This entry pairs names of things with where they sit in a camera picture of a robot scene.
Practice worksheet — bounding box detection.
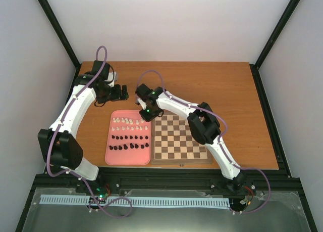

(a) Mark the pink plastic tray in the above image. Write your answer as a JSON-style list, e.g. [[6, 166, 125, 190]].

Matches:
[[105, 110, 152, 166]]

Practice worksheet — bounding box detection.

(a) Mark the wooden chess board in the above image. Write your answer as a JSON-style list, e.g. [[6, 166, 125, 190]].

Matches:
[[150, 112, 212, 166]]

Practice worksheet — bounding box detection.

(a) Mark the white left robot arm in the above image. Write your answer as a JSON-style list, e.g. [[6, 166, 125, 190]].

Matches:
[[38, 60, 129, 193]]

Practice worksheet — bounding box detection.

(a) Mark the light blue cable duct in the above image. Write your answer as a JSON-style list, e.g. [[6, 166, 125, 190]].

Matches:
[[39, 195, 230, 209]]

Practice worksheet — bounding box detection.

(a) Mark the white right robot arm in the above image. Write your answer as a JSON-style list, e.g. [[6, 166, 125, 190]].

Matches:
[[135, 84, 245, 194]]

